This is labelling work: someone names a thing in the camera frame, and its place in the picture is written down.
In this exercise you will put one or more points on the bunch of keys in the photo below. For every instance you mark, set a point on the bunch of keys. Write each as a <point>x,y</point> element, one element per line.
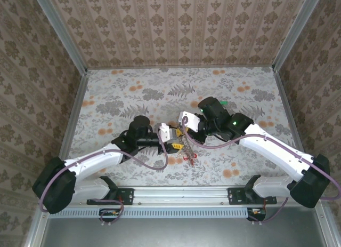
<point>187,151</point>

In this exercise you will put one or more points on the red key tag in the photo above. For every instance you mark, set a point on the red key tag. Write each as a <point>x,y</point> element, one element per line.
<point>194,156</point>

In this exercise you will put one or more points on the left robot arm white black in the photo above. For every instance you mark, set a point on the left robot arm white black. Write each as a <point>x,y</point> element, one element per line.
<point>90,164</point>

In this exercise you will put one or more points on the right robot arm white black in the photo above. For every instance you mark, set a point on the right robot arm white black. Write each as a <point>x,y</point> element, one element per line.
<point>277,148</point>

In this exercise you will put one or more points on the grey metal sheet panel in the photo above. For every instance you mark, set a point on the grey metal sheet panel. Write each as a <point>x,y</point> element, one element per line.
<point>183,232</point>

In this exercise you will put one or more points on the aluminium mounting rail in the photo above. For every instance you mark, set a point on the aluminium mounting rail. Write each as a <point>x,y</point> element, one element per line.
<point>181,195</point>

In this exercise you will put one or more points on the aluminium table side rail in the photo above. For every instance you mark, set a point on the aluminium table side rail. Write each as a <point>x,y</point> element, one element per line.
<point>289,116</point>
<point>74,116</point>

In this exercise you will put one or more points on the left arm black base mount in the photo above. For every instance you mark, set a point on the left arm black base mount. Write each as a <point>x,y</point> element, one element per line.
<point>122,195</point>

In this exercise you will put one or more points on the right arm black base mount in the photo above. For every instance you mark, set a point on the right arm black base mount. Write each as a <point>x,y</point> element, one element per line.
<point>238,195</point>

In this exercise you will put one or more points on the aluminium frame post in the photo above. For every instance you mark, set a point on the aluminium frame post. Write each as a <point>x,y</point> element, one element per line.
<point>60,31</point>
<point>295,31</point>

